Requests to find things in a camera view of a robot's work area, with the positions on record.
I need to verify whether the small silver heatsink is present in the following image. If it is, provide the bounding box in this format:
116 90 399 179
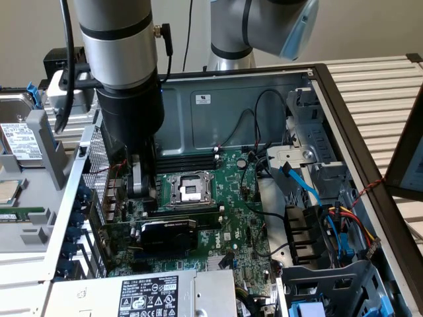
206 254 232 272

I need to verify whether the green motherboard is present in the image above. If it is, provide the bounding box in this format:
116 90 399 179
106 150 282 300

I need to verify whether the hard disk with blue carrier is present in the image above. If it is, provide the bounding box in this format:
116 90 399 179
0 82 56 168

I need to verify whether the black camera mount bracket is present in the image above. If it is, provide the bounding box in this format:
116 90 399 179
73 61 102 90

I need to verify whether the blue expansion slot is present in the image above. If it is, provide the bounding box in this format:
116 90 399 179
134 251 166 261

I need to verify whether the thin black wire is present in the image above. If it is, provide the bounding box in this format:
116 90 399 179
217 108 257 149

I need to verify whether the blue data wire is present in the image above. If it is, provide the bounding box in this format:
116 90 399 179
279 162 344 262

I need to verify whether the silver power supply unit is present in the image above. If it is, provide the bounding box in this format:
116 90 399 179
42 269 238 317

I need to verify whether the yellow red black power wire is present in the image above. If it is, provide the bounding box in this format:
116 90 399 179
325 203 381 262

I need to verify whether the thick black wire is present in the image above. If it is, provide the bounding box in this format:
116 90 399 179
240 157 289 221

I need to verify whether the silver metal disk bay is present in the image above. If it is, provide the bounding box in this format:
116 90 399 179
284 87 352 199

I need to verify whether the grey plastic disk bay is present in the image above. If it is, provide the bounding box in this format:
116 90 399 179
275 260 403 317

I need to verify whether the metal CPU socket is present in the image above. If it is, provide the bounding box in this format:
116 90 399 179
165 170 218 211

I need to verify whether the yellow braided power cable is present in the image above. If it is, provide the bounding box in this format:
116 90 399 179
235 286 265 313

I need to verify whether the tall looped black wire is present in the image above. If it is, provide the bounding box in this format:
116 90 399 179
254 88 289 150

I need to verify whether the open grey PC case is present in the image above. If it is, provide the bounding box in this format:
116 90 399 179
41 62 423 317

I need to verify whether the green RAM stick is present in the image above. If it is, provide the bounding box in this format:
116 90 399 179
0 207 46 223

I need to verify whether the black cable with angled plug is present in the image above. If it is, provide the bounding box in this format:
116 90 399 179
152 22 175 84

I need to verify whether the silver CPU chip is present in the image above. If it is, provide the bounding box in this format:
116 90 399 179
0 180 28 206

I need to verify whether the black plastic box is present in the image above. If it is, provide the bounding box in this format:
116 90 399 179
42 47 87 80

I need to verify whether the grey plastic parts rack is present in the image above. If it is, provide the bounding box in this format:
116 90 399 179
0 108 82 255

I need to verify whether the black plastic fan duct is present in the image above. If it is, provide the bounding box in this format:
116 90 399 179
283 203 328 267

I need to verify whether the black framed screen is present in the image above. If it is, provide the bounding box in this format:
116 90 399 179
384 88 423 203

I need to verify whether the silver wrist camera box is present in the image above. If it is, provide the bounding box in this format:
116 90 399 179
45 68 97 115

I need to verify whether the thin black hanging cable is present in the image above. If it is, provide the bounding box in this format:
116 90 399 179
182 0 195 73

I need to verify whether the black RAM slot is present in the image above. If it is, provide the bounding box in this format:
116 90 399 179
155 147 221 160
155 160 219 172
155 152 221 164
148 205 226 215
155 156 220 168
147 209 225 219

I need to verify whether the thick black camera cable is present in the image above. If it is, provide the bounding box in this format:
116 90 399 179
54 0 76 133

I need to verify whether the black green graphics card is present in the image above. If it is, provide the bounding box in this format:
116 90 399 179
89 197 200 267

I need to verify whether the grey metal bay bracket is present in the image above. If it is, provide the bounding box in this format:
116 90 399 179
265 147 315 173

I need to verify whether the red black twisted wire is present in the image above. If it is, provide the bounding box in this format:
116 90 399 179
88 158 129 199
349 177 387 209

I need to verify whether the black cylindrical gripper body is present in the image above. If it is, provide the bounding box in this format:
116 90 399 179
96 77 165 156

